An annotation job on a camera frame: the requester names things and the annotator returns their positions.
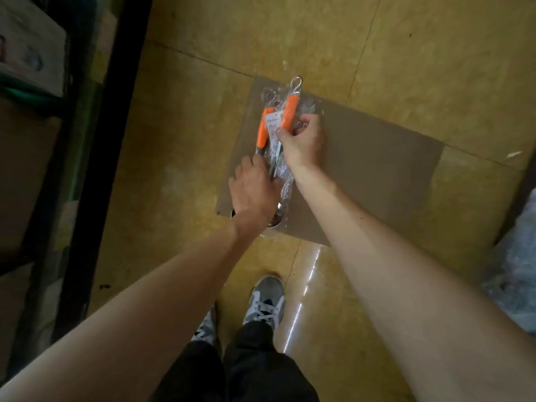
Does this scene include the brown cardboard sheet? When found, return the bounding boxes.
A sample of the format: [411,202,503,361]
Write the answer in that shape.
[216,75,445,248]

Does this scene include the white printed carton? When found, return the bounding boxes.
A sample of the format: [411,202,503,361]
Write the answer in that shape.
[0,0,68,99]

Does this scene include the person's right hand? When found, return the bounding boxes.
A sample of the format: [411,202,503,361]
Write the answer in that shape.
[276,113,328,174]

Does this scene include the pile of plastic wrapped utensils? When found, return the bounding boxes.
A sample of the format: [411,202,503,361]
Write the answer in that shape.
[481,188,536,336]

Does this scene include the person's right forearm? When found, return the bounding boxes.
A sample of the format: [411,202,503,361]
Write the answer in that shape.
[293,163,536,402]

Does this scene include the pink green broom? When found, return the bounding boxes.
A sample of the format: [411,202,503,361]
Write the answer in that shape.
[494,142,536,248]

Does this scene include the person's left forearm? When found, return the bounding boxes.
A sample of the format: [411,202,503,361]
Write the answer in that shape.
[0,222,269,402]

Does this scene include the black trousers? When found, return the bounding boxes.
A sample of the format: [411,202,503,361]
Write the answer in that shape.
[151,320,321,402]

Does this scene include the person's left hand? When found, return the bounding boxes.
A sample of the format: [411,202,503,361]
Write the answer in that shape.
[228,155,283,240]

